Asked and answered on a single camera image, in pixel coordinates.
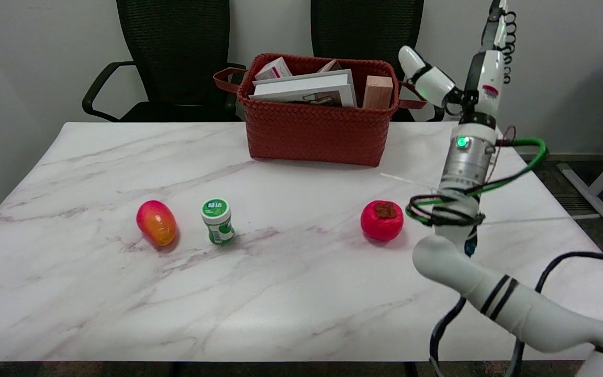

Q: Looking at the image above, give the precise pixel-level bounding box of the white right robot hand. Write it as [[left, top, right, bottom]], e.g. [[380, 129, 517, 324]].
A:
[[398, 0, 517, 129]]

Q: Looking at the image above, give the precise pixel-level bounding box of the wooden rectangular block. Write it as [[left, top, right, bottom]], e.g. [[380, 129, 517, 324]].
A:
[[363, 75, 394, 109]]

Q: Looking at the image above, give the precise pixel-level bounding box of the red woven basket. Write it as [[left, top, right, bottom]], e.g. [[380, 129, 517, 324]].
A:
[[213, 52, 428, 167]]

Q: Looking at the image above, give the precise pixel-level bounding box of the black mesh office chair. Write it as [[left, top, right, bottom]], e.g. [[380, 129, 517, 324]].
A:
[[82, 0, 247, 123], [310, 0, 445, 122]]

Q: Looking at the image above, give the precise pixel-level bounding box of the white desk with legs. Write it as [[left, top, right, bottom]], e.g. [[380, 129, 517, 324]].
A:
[[557, 51, 603, 235]]

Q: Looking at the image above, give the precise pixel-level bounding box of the red persimmon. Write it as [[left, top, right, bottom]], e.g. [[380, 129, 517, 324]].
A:
[[360, 201, 405, 242]]

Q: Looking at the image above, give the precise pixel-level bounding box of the white book with picture cover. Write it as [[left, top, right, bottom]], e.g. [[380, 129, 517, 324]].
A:
[[249, 70, 358, 108]]

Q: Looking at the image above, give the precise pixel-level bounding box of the pink and white small box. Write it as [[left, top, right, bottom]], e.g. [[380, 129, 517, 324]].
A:
[[254, 57, 293, 81]]

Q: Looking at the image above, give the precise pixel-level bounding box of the green white gum bottle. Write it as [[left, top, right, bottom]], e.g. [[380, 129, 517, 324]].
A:
[[200, 198, 236, 245]]

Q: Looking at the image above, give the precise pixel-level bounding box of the red yellow mango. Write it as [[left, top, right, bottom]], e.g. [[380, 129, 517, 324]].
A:
[[136, 199, 178, 247]]

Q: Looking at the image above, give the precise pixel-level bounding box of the green robot cable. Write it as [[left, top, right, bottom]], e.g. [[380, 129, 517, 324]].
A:
[[406, 137, 548, 226]]

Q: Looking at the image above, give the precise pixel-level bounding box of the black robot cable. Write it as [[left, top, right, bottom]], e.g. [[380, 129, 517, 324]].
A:
[[430, 251, 603, 377]]

